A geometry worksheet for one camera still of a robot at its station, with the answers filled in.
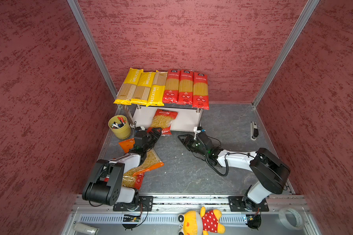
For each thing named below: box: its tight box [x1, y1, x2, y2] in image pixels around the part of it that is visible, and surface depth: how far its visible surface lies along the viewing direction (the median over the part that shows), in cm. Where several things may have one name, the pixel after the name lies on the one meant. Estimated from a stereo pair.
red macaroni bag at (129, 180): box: [121, 167, 145, 190], surface depth 81 cm
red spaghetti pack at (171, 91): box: [162, 69, 181, 104], surface depth 79 cm
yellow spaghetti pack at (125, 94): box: [113, 67, 144, 106], surface depth 80 cm
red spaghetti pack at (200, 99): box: [192, 71, 210, 111], surface depth 77 cm
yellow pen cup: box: [107, 114, 131, 140], surface depth 94 cm
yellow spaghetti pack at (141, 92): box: [130, 71, 156, 106], surface depth 79 cm
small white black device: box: [250, 120, 259, 141], surface depth 102 cm
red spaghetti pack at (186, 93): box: [176, 69, 194, 105], surface depth 79 cm
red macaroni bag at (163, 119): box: [147, 108, 178, 136], surface depth 97 cm
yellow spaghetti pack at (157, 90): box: [145, 70, 169, 108], surface depth 79 cm
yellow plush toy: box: [177, 206, 226, 235], surface depth 66 cm
